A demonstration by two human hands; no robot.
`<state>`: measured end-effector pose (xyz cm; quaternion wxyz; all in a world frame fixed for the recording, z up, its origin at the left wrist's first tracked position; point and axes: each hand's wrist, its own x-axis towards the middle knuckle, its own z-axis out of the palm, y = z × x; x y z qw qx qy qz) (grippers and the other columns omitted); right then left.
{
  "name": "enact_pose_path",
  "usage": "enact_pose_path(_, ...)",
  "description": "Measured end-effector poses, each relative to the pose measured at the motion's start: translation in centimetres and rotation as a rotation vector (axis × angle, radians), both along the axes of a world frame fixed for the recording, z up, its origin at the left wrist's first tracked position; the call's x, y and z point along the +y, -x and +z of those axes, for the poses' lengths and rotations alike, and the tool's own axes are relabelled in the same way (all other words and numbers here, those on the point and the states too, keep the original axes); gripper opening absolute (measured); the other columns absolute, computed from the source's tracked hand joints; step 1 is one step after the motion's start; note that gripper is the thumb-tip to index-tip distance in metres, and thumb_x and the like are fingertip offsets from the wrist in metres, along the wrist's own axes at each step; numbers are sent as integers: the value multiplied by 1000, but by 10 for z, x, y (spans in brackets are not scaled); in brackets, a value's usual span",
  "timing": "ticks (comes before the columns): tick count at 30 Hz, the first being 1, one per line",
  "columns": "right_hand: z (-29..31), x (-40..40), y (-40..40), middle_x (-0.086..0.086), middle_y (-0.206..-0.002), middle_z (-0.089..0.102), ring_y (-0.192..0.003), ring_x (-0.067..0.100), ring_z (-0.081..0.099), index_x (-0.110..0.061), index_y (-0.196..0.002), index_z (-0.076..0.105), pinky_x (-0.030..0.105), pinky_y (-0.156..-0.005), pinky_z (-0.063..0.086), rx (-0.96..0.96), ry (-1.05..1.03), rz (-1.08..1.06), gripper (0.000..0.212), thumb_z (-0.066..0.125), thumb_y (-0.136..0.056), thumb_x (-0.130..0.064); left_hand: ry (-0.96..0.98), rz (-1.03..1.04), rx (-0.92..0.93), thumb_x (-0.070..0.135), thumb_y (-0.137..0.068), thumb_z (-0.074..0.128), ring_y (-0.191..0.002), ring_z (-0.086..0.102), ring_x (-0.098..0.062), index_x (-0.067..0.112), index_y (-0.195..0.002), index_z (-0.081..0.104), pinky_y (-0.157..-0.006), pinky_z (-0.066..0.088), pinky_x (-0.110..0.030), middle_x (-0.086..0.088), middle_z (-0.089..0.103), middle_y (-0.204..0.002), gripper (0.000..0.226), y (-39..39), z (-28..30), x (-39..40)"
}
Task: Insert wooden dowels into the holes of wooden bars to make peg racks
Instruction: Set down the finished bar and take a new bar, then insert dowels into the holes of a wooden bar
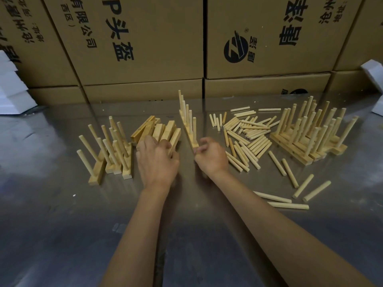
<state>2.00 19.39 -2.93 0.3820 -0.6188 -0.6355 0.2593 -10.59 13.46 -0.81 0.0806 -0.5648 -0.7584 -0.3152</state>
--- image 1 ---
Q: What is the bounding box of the person's left forearm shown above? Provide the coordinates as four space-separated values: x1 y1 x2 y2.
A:
100 185 174 287

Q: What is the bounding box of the pile of wooden dowels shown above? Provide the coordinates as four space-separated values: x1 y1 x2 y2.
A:
209 106 332 210

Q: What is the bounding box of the stack of white foam blocks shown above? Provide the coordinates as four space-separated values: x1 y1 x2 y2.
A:
360 59 383 117
0 50 38 116

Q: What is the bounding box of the stack of brown cardboard boxes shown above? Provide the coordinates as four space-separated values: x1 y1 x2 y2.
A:
0 0 383 105

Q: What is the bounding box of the pile of drilled wooden bars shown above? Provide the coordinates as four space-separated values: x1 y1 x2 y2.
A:
130 115 182 157

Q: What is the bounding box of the person's right forearm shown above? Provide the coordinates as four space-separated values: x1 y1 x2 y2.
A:
209 169 375 287

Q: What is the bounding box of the person's left hand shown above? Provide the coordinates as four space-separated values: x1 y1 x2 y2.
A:
136 135 180 192

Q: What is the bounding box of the person's right hand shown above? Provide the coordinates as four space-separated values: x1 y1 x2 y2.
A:
193 136 230 178

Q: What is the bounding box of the shiny metal table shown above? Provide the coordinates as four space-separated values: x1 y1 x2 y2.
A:
0 92 383 287

